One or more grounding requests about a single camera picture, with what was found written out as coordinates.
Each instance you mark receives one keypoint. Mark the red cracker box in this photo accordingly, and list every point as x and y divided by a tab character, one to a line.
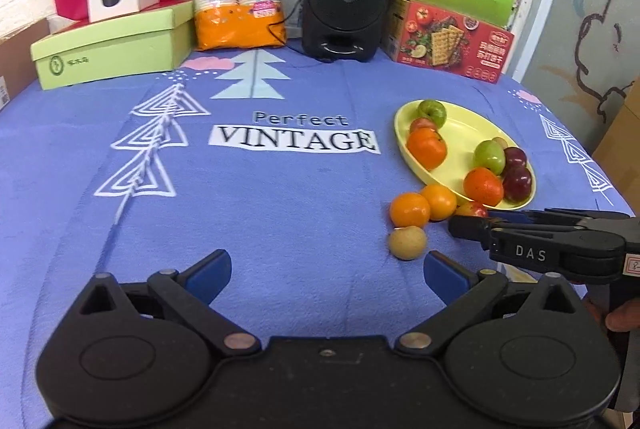
420	35

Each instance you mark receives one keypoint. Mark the tan longan fruit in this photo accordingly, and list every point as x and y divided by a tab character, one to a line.
503	144
407	243

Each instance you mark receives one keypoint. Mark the red-green small apple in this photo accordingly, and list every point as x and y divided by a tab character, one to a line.
472	209

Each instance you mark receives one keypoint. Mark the person right hand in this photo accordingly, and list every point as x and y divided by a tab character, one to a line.
625	318

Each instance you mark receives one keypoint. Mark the yellow plastic plate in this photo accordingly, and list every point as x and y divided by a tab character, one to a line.
463	130

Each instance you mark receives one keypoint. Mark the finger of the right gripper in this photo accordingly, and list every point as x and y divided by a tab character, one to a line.
559	216
473	228

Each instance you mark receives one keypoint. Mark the green apple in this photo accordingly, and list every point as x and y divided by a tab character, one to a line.
489	154

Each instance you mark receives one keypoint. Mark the dark red plum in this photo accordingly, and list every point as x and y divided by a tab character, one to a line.
517	184
515	157

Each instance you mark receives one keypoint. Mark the small red apple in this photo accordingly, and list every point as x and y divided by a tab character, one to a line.
422	123

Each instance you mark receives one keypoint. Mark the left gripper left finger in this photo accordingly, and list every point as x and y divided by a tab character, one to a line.
186	297

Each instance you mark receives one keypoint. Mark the green shoe box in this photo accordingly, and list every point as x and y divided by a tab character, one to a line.
157	39

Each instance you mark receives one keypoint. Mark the small yellow-orange tangerine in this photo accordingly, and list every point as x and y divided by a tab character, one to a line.
443	202

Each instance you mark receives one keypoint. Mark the large orange with stem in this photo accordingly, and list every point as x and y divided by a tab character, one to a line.
428	147

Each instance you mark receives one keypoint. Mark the brown cardboard box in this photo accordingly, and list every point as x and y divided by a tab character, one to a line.
17	71

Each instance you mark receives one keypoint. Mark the small orange tangerine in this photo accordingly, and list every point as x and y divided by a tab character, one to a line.
410	210

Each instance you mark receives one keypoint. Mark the large orange mandarin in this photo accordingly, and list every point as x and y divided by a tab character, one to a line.
483	186

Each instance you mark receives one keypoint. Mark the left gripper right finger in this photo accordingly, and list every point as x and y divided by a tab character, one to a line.
469	298

